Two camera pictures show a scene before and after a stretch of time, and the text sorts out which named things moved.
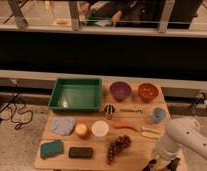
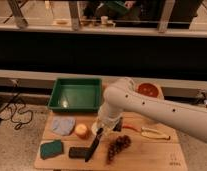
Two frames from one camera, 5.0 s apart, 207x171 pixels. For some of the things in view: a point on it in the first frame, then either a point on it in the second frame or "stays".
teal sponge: x=51 y=149 stays
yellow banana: x=151 y=133 stays
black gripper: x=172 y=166 -> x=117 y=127
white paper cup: x=100 y=128 stays
